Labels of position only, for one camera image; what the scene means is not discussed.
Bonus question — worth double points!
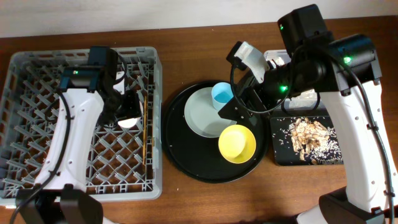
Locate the pink cup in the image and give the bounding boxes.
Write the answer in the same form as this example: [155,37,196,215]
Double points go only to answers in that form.
[118,101,144,129]

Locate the blue cup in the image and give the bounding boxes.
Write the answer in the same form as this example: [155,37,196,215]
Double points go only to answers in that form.
[211,82,233,110]

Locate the wooden chopstick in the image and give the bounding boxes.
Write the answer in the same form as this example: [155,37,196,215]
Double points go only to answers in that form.
[142,96,147,166]

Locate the yellow bowl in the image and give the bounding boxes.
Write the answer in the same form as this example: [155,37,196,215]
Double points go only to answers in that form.
[218,124,256,164]

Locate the pale grey plate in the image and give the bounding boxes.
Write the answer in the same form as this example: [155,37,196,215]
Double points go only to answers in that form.
[184,87,237,138]

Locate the food scraps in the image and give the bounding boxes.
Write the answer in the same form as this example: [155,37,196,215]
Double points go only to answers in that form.
[278,116,343,165]

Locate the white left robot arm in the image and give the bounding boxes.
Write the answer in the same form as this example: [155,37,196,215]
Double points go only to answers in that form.
[14,47,162,223]

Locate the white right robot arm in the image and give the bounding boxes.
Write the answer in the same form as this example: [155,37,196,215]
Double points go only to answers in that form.
[228,4,397,223]

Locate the grey dishwasher rack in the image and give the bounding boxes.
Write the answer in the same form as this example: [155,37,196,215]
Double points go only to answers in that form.
[1,47,162,208]

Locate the clear plastic bin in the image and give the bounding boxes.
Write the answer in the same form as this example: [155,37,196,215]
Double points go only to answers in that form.
[264,50,317,111]

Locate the black rectangular tray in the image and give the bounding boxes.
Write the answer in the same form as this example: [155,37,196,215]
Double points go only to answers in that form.
[269,114,345,167]

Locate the round black tray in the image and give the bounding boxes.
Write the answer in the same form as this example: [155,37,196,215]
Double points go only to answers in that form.
[161,80,271,184]

